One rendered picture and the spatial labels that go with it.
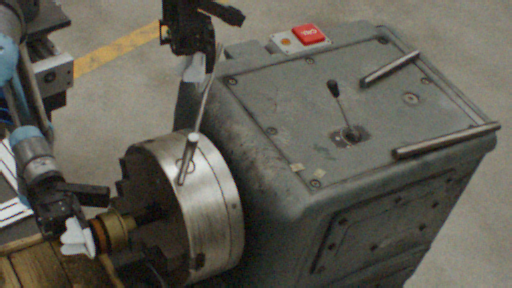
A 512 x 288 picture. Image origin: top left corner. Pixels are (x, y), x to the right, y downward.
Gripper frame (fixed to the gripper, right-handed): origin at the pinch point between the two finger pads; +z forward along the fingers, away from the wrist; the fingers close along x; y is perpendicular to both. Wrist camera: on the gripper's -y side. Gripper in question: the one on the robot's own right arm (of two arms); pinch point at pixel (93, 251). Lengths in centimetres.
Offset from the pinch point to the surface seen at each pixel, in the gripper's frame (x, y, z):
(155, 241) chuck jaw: 2.9, -11.1, 4.4
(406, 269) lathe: -30, -81, 16
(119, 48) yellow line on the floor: -108, -91, -179
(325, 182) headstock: 17.1, -41.9, 13.2
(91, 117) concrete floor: -108, -60, -139
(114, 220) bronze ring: 3.9, -5.5, -2.8
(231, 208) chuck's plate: 10.5, -25.3, 7.6
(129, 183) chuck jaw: 7.8, -10.6, -7.6
